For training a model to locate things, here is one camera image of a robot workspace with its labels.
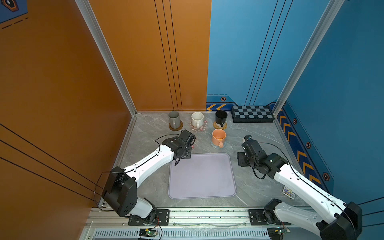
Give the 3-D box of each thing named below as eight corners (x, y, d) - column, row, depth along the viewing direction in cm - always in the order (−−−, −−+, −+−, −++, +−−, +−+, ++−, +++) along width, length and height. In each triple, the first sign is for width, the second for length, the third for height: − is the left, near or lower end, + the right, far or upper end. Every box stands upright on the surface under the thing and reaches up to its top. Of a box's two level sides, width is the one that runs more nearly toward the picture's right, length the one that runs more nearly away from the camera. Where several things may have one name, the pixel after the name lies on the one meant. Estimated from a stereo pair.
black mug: (215, 129, 111) (216, 120, 103) (214, 119, 118) (215, 110, 110) (226, 129, 111) (228, 120, 103) (224, 119, 118) (226, 110, 110)
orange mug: (212, 151, 99) (213, 143, 92) (211, 136, 107) (212, 128, 100) (225, 151, 99) (227, 143, 92) (223, 136, 107) (225, 128, 100)
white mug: (191, 132, 110) (190, 124, 103) (191, 119, 117) (191, 111, 110) (203, 132, 110) (204, 124, 103) (203, 119, 117) (203, 111, 110)
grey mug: (169, 132, 110) (167, 122, 101) (171, 120, 117) (169, 110, 108) (179, 132, 110) (177, 122, 101) (180, 120, 117) (179, 110, 108)
